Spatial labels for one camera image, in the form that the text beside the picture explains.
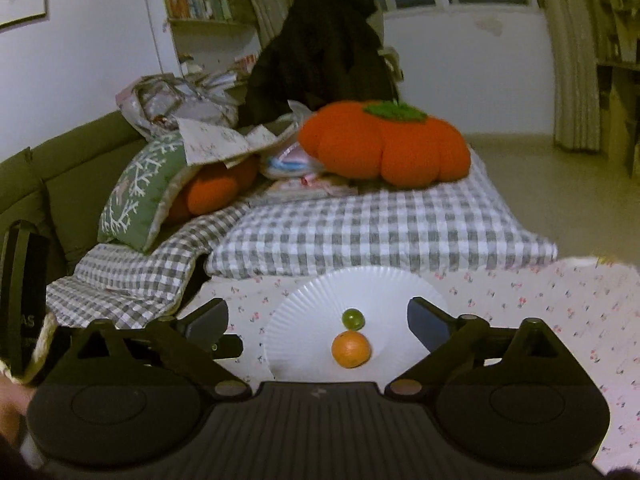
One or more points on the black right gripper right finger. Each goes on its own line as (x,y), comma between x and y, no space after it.
(431,325)

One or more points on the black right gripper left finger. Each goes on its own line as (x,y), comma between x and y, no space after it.
(206,328)

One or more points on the small green fruit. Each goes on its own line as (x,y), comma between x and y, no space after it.
(353,319)

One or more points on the orange mandarin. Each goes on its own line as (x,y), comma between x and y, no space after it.
(351,349)

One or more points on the person's left hand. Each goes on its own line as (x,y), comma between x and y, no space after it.
(14,402)

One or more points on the olive green sofa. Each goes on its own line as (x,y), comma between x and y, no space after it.
(62,186)

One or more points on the white paper plate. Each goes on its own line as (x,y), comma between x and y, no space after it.
(300,333)

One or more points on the grey checked quilt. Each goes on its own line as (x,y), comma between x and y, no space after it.
(116,282)

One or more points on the grey checked pillow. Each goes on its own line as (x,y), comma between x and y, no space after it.
(463,225)

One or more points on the green snowflake cushion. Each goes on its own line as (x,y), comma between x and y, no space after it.
(144,193)

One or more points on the small orange pumpkin plush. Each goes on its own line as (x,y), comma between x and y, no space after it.
(213,187)

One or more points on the floral paper sheet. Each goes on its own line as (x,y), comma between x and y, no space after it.
(205,144)

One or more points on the plastic wrapped packet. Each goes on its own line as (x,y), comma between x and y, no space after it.
(289,162)

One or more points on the silver plastic bag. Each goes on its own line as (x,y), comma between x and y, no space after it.
(153,104)

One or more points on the large orange pumpkin plush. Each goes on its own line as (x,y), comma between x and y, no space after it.
(386,140)

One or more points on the black coat pile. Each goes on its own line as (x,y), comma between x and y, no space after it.
(327,51)

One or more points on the bookshelf with books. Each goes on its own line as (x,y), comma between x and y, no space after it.
(203,35)

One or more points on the wooden shelf unit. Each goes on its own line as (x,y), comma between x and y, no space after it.
(616,29)

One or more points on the beige curtain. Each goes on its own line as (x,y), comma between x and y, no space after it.
(576,100)

